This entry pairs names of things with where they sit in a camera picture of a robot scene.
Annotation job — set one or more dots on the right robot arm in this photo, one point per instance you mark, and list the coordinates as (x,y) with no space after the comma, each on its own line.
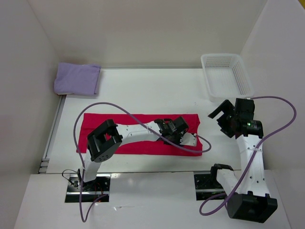
(248,197)

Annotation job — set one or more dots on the white laundry basket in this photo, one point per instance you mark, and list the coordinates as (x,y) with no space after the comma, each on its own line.
(226,77)

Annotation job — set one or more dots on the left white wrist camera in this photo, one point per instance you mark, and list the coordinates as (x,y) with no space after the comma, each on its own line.
(189,140)

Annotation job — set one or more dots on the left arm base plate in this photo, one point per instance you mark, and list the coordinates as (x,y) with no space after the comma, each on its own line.
(91,191)

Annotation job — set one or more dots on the lavender t shirt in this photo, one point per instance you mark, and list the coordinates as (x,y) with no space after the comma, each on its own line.
(77,79)

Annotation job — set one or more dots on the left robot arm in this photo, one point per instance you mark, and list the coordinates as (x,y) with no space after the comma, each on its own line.
(105,140)

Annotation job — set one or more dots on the pink t shirt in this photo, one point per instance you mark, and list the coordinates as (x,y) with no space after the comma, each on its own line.
(92,121)

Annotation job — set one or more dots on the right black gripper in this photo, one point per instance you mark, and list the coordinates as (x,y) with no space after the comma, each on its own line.
(227,108)

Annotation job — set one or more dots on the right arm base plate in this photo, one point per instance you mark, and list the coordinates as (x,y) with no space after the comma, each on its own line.
(205,187)

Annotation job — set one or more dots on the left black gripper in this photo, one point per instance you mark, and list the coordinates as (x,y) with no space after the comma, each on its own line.
(177,140)

